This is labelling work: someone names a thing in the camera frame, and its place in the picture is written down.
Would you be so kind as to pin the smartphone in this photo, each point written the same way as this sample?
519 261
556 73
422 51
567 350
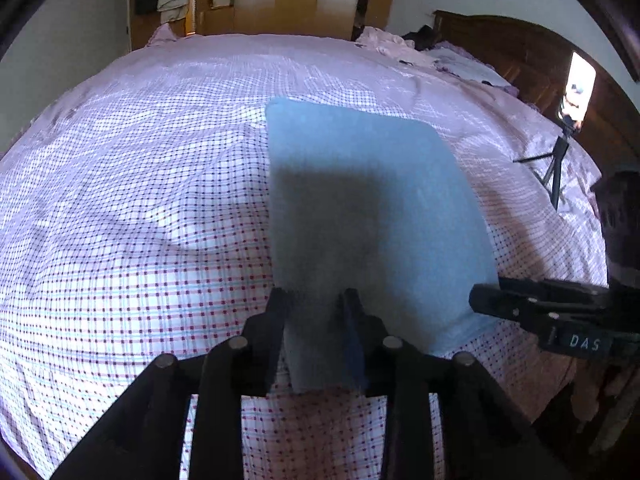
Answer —
580 80

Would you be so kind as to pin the pink crumpled cloth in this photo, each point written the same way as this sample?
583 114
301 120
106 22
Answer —
385 40

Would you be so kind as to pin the pale printed pillow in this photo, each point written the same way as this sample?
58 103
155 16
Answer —
465 65

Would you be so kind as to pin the checked bed sheet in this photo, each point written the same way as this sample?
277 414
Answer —
125 210

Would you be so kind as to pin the dark wooden headboard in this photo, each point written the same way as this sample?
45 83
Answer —
525 45

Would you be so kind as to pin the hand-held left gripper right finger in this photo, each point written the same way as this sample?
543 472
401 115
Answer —
356 350

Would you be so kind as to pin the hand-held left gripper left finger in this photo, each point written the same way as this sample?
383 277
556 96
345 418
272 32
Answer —
277 340

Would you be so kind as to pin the light blue pants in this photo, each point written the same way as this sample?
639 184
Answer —
360 185

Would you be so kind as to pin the black tripod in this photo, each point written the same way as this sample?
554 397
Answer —
557 170

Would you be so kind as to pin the dark cloth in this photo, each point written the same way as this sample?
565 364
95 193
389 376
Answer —
422 36

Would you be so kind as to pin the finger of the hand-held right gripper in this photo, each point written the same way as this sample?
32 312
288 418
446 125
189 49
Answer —
575 317
500 299

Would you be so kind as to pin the person's right hand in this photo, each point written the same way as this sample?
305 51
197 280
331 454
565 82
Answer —
607 390

